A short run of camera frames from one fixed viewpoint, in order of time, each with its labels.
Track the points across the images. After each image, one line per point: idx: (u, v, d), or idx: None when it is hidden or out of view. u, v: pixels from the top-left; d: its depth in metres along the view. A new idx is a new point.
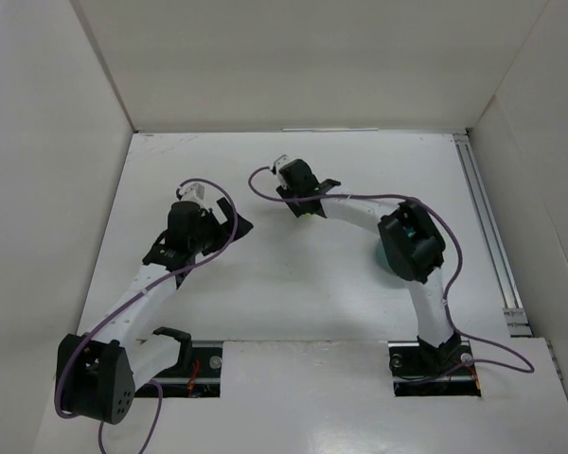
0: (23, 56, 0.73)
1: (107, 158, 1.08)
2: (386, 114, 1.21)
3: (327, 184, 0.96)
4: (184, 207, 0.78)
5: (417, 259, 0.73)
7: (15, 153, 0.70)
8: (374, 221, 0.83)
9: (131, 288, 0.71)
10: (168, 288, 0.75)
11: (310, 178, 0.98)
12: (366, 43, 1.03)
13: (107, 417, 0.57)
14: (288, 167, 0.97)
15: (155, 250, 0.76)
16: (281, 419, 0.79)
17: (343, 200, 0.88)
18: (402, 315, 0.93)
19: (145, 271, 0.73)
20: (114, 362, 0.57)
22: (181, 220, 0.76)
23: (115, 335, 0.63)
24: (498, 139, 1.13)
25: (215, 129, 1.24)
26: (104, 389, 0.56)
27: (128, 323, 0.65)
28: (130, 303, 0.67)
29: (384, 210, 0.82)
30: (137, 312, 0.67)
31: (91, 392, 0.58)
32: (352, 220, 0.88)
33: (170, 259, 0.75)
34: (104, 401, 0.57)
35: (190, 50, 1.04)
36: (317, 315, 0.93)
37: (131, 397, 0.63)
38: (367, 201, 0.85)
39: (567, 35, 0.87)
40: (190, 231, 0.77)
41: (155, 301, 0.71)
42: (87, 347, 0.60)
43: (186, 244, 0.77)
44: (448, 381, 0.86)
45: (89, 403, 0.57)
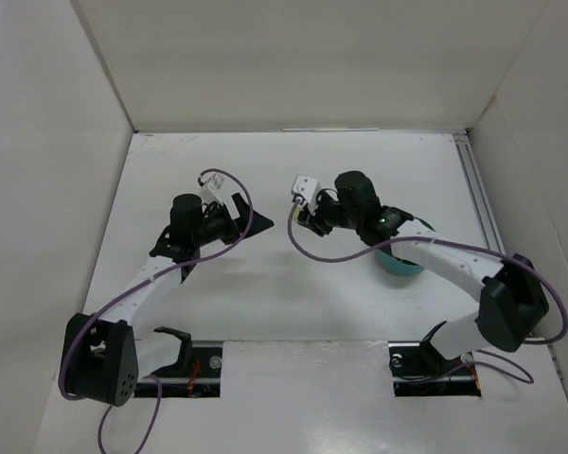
0: (24, 56, 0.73)
1: (107, 158, 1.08)
2: (386, 114, 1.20)
3: (397, 218, 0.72)
4: (186, 200, 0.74)
5: (523, 332, 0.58)
7: (16, 152, 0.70)
8: (468, 280, 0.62)
9: (139, 274, 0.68)
10: (174, 279, 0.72)
11: (373, 204, 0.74)
12: (366, 43, 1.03)
13: (111, 396, 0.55)
14: (349, 185, 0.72)
15: (160, 243, 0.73)
16: (281, 419, 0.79)
17: (418, 243, 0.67)
18: (403, 315, 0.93)
19: (153, 260, 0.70)
20: (121, 340, 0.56)
22: (181, 216, 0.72)
23: (122, 315, 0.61)
24: (498, 139, 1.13)
25: (215, 129, 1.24)
26: (111, 365, 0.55)
27: (134, 305, 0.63)
28: (136, 288, 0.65)
29: (488, 269, 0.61)
30: (144, 296, 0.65)
31: (96, 372, 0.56)
32: (432, 266, 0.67)
33: (176, 252, 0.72)
34: (110, 379, 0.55)
35: (190, 50, 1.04)
36: (318, 315, 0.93)
37: (134, 381, 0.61)
38: (458, 251, 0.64)
39: (566, 35, 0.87)
40: (194, 225, 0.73)
41: (162, 289, 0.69)
42: (94, 328, 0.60)
43: (191, 238, 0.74)
44: (448, 382, 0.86)
45: (93, 382, 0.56)
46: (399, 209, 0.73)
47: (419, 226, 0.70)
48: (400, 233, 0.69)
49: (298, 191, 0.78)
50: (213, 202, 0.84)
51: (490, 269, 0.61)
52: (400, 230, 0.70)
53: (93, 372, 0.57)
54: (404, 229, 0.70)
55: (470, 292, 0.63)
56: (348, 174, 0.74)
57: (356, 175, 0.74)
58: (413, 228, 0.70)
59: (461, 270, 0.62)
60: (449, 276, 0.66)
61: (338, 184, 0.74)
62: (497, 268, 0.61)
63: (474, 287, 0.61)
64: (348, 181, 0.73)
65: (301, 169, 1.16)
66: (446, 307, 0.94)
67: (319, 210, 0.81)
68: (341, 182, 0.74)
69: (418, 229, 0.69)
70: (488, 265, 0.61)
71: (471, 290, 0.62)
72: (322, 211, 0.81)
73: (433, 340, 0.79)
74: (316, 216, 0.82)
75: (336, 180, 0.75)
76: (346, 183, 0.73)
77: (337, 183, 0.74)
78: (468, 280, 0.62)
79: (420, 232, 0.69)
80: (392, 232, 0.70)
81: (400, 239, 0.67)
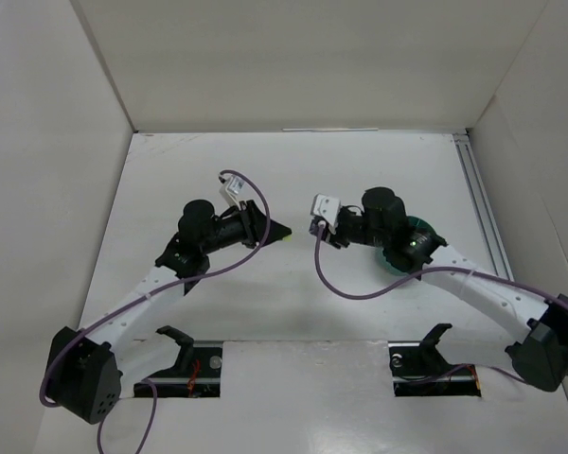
0: (22, 57, 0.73)
1: (107, 158, 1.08)
2: (387, 115, 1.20)
3: (427, 239, 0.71)
4: (201, 208, 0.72)
5: (560, 373, 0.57)
7: (15, 153, 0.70)
8: (507, 319, 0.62)
9: (138, 288, 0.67)
10: (173, 293, 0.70)
11: (402, 224, 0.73)
12: (367, 43, 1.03)
13: (86, 411, 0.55)
14: (381, 206, 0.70)
15: (169, 252, 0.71)
16: (281, 420, 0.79)
17: (455, 275, 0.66)
18: (403, 316, 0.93)
19: (154, 273, 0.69)
20: (101, 364, 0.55)
22: (190, 231, 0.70)
23: (108, 337, 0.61)
24: (498, 139, 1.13)
25: (215, 128, 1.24)
26: (89, 386, 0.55)
27: (124, 326, 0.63)
28: (130, 305, 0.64)
29: (530, 309, 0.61)
30: (136, 316, 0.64)
31: (76, 386, 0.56)
32: (468, 298, 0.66)
33: (182, 264, 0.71)
34: (85, 400, 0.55)
35: (190, 50, 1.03)
36: (317, 315, 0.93)
37: (115, 398, 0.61)
38: (499, 288, 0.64)
39: (567, 35, 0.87)
40: (204, 237, 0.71)
41: (158, 305, 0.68)
42: (81, 342, 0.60)
43: (200, 250, 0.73)
44: (448, 381, 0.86)
45: (73, 395, 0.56)
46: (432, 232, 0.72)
47: (454, 254, 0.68)
48: (434, 260, 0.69)
49: (321, 214, 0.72)
50: (233, 204, 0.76)
51: (532, 309, 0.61)
52: (434, 257, 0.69)
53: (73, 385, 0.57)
54: (437, 256, 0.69)
55: (507, 330, 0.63)
56: (378, 191, 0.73)
57: (387, 195, 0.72)
58: (447, 255, 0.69)
59: (502, 307, 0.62)
60: (484, 311, 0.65)
61: (365, 203, 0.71)
62: (540, 310, 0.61)
63: (515, 327, 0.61)
64: (380, 200, 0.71)
65: (301, 169, 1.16)
66: (446, 308, 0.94)
67: (346, 225, 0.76)
68: (370, 200, 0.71)
69: (454, 257, 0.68)
70: (532, 306, 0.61)
71: (510, 328, 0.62)
72: (346, 227, 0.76)
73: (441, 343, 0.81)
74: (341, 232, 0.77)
75: (362, 196, 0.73)
76: (377, 203, 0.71)
77: (364, 201, 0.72)
78: (507, 319, 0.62)
79: (456, 261, 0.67)
80: (422, 256, 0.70)
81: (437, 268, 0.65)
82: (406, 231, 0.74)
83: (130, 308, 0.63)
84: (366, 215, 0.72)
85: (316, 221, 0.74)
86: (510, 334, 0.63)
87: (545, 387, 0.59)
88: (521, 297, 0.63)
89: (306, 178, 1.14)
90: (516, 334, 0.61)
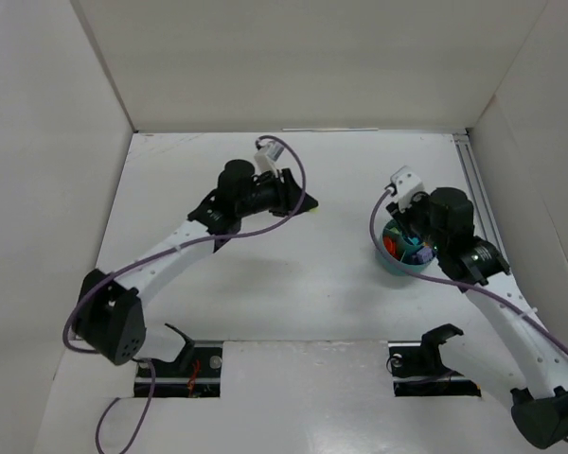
0: (22, 57, 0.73)
1: (107, 158, 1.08)
2: (387, 114, 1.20)
3: (489, 258, 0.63)
4: (241, 167, 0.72)
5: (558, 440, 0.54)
7: (16, 153, 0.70)
8: (534, 372, 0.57)
9: (168, 240, 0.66)
10: (204, 248, 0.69)
11: (467, 232, 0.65)
12: (367, 44, 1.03)
13: (112, 355, 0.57)
14: (447, 202, 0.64)
15: (203, 208, 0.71)
16: (281, 420, 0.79)
17: (503, 310, 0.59)
18: (403, 316, 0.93)
19: (186, 227, 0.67)
20: (127, 308, 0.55)
22: (229, 184, 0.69)
23: (137, 283, 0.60)
24: (498, 139, 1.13)
25: (215, 128, 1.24)
26: (115, 328, 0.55)
27: (153, 275, 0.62)
28: (160, 254, 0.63)
29: (563, 377, 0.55)
30: (165, 266, 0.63)
31: (102, 329, 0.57)
32: (504, 334, 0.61)
33: (215, 220, 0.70)
34: (111, 342, 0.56)
35: (190, 50, 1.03)
36: (317, 315, 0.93)
37: (140, 344, 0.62)
38: (541, 341, 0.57)
39: None
40: (240, 195, 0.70)
41: (186, 258, 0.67)
42: (110, 286, 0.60)
43: (234, 210, 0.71)
44: (448, 381, 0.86)
45: (101, 337, 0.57)
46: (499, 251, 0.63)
47: (511, 287, 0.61)
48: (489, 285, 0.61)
49: (398, 184, 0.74)
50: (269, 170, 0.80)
51: (565, 377, 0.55)
52: (490, 281, 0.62)
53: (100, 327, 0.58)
54: (495, 281, 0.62)
55: (528, 382, 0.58)
56: (452, 190, 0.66)
57: (460, 196, 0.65)
58: (504, 285, 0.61)
59: (536, 361, 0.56)
60: (514, 354, 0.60)
61: (432, 200, 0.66)
62: None
63: (538, 386, 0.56)
64: (449, 198, 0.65)
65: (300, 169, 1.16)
66: (446, 308, 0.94)
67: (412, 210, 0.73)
68: (436, 197, 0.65)
69: (508, 290, 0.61)
70: (567, 375, 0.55)
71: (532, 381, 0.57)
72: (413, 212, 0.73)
73: (443, 343, 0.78)
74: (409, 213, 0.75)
75: (431, 191, 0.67)
76: (442, 200, 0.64)
77: (432, 197, 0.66)
78: (535, 375, 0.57)
79: (511, 295, 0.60)
80: (478, 272, 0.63)
81: (488, 294, 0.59)
82: (470, 241, 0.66)
83: (161, 258, 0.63)
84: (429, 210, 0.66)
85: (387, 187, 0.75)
86: (529, 388, 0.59)
87: (536, 442, 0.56)
88: (559, 360, 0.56)
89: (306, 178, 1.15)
90: (535, 391, 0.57)
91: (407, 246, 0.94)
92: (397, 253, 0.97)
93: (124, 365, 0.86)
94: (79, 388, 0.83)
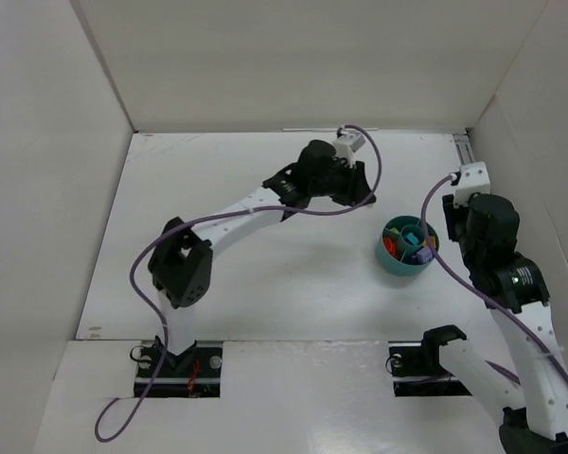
0: (22, 57, 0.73)
1: (107, 158, 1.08)
2: (387, 114, 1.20)
3: (529, 283, 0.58)
4: (324, 148, 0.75)
5: None
7: (16, 153, 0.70)
8: (540, 410, 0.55)
9: (243, 202, 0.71)
10: (273, 217, 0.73)
11: (507, 248, 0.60)
12: (367, 44, 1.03)
13: (178, 296, 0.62)
14: (490, 213, 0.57)
15: (278, 178, 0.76)
16: (281, 420, 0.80)
17: (527, 342, 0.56)
18: (403, 317, 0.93)
19: (259, 193, 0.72)
20: (199, 257, 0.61)
22: (310, 160, 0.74)
23: (211, 235, 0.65)
24: (498, 139, 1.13)
25: (215, 128, 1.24)
26: (186, 272, 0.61)
27: (225, 231, 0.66)
28: (234, 214, 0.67)
29: None
30: (237, 225, 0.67)
31: (173, 272, 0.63)
32: (521, 363, 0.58)
33: (286, 191, 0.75)
34: (178, 285, 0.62)
35: (190, 50, 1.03)
36: (317, 315, 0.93)
37: (202, 292, 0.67)
38: (559, 384, 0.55)
39: None
40: (316, 172, 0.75)
41: (257, 222, 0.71)
42: (186, 234, 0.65)
43: (308, 186, 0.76)
44: (448, 381, 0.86)
45: (171, 279, 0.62)
46: (540, 273, 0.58)
47: (544, 321, 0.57)
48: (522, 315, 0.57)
49: (463, 176, 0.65)
50: (345, 157, 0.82)
51: None
52: (524, 308, 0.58)
53: (172, 269, 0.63)
54: (528, 309, 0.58)
55: (530, 416, 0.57)
56: (501, 200, 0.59)
57: (507, 207, 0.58)
58: (537, 316, 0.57)
59: (545, 401, 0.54)
60: (524, 387, 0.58)
61: (473, 205, 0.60)
62: None
63: (540, 424, 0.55)
64: (494, 208, 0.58)
65: None
66: (446, 308, 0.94)
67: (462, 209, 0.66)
68: (480, 203, 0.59)
69: (540, 324, 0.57)
70: None
71: (535, 416, 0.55)
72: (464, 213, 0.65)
73: (444, 344, 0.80)
74: (459, 212, 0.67)
75: (475, 197, 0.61)
76: (486, 209, 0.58)
77: (475, 202, 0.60)
78: (539, 410, 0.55)
79: (541, 330, 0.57)
80: (513, 296, 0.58)
81: (518, 324, 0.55)
82: (509, 257, 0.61)
83: (235, 218, 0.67)
84: (470, 216, 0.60)
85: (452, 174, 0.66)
86: (529, 419, 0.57)
87: None
88: None
89: None
90: (536, 426, 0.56)
91: (406, 246, 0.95)
92: (397, 253, 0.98)
93: (125, 365, 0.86)
94: (79, 389, 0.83)
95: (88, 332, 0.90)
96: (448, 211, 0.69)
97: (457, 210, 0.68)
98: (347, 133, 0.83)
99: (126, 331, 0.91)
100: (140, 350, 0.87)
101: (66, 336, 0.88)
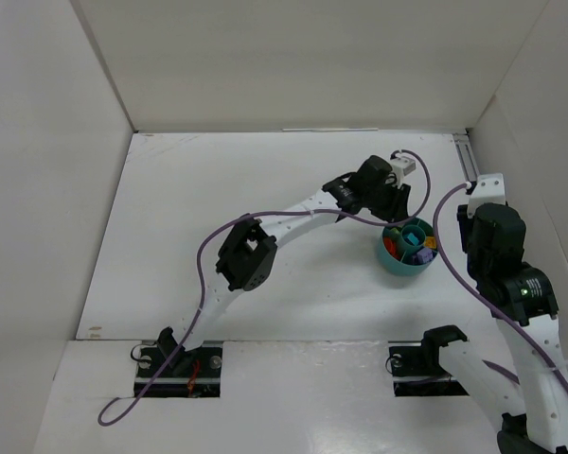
0: (21, 56, 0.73)
1: (107, 158, 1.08)
2: (387, 114, 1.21)
3: (538, 294, 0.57)
4: (383, 163, 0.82)
5: None
7: (15, 152, 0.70)
8: (541, 422, 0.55)
9: (304, 203, 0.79)
10: (328, 219, 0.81)
11: (514, 256, 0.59)
12: (368, 43, 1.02)
13: (241, 283, 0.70)
14: (496, 219, 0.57)
15: (338, 183, 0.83)
16: (281, 419, 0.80)
17: (533, 356, 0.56)
18: (403, 317, 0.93)
19: (319, 196, 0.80)
20: (264, 254, 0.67)
22: (371, 172, 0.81)
23: (275, 230, 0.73)
24: (498, 140, 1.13)
25: (215, 128, 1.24)
26: (250, 265, 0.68)
27: (288, 229, 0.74)
28: (298, 214, 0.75)
29: None
30: (299, 223, 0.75)
31: (240, 263, 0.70)
32: (523, 375, 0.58)
33: (344, 196, 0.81)
34: (242, 275, 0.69)
35: (191, 50, 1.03)
36: (318, 315, 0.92)
37: (262, 282, 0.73)
38: (563, 399, 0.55)
39: None
40: (374, 184, 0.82)
41: (317, 222, 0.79)
42: (254, 229, 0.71)
43: (363, 196, 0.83)
44: (447, 381, 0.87)
45: (238, 266, 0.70)
46: (549, 286, 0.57)
47: (552, 334, 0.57)
48: (530, 327, 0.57)
49: (478, 185, 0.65)
50: (395, 177, 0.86)
51: None
52: (532, 322, 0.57)
53: (239, 257, 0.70)
54: (535, 323, 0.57)
55: (530, 427, 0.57)
56: (506, 208, 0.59)
57: (515, 216, 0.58)
58: (543, 330, 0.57)
59: (548, 415, 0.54)
60: (524, 397, 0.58)
61: (480, 213, 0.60)
62: None
63: (540, 435, 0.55)
64: (502, 217, 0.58)
65: (300, 169, 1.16)
66: (445, 308, 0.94)
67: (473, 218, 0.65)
68: (486, 212, 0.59)
69: (546, 338, 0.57)
70: None
71: (535, 427, 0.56)
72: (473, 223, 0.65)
73: (444, 345, 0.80)
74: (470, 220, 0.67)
75: (481, 205, 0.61)
76: (491, 218, 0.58)
77: (481, 210, 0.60)
78: (541, 423, 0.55)
79: (547, 342, 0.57)
80: (521, 308, 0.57)
81: (526, 337, 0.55)
82: (518, 268, 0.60)
83: (297, 217, 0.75)
84: (476, 225, 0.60)
85: (469, 186, 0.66)
86: (528, 429, 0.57)
87: None
88: None
89: (306, 178, 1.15)
90: (534, 436, 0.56)
91: (406, 247, 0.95)
92: (397, 253, 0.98)
93: (125, 365, 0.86)
94: (79, 389, 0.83)
95: (88, 332, 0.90)
96: (461, 221, 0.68)
97: (469, 219, 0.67)
98: (402, 159, 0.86)
99: (126, 331, 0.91)
100: (141, 350, 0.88)
101: (66, 336, 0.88)
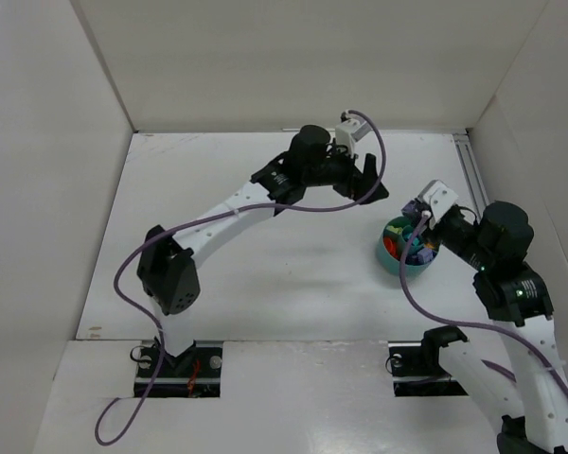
0: (20, 56, 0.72)
1: (107, 159, 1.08)
2: (387, 115, 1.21)
3: (533, 296, 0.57)
4: (317, 133, 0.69)
5: None
7: (16, 152, 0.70)
8: (538, 424, 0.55)
9: (228, 201, 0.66)
10: (262, 215, 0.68)
11: (515, 260, 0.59)
12: (368, 43, 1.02)
13: (166, 305, 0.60)
14: (504, 224, 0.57)
15: (269, 169, 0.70)
16: (280, 420, 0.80)
17: (529, 357, 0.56)
18: (403, 316, 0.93)
19: (247, 189, 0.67)
20: (183, 268, 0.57)
22: (304, 149, 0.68)
23: (192, 243, 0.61)
24: (498, 140, 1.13)
25: (215, 127, 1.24)
26: (170, 283, 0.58)
27: (209, 236, 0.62)
28: (218, 217, 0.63)
29: None
30: (222, 228, 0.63)
31: (159, 283, 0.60)
32: (521, 376, 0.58)
33: (277, 183, 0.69)
34: (165, 295, 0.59)
35: (191, 50, 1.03)
36: (317, 316, 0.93)
37: (194, 297, 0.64)
38: (560, 399, 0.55)
39: None
40: (312, 162, 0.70)
41: (247, 220, 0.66)
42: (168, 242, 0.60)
43: (301, 178, 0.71)
44: (448, 381, 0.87)
45: (159, 288, 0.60)
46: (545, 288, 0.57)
47: (547, 335, 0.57)
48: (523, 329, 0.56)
49: (431, 204, 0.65)
50: (346, 146, 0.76)
51: None
52: (526, 323, 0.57)
53: (156, 277, 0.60)
54: (530, 323, 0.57)
55: (529, 427, 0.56)
56: (515, 213, 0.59)
57: (520, 220, 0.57)
58: (539, 331, 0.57)
59: (545, 416, 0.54)
60: (523, 398, 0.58)
61: (488, 215, 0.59)
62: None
63: (539, 437, 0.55)
64: (510, 222, 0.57)
65: None
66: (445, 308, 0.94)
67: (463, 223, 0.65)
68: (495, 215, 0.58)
69: (542, 338, 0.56)
70: None
71: (534, 428, 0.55)
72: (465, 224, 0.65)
73: (444, 347, 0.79)
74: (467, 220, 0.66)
75: (488, 206, 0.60)
76: (501, 220, 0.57)
77: (489, 213, 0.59)
78: (538, 424, 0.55)
79: (543, 343, 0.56)
80: (517, 311, 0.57)
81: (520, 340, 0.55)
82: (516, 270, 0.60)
83: (218, 220, 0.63)
84: (481, 225, 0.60)
85: (419, 203, 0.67)
86: (527, 430, 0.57)
87: None
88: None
89: None
90: (533, 437, 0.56)
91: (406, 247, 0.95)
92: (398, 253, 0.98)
93: (125, 365, 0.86)
94: (79, 389, 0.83)
95: (88, 332, 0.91)
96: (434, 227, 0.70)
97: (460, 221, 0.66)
98: (350, 121, 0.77)
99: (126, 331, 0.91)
100: (141, 350, 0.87)
101: (66, 337, 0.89)
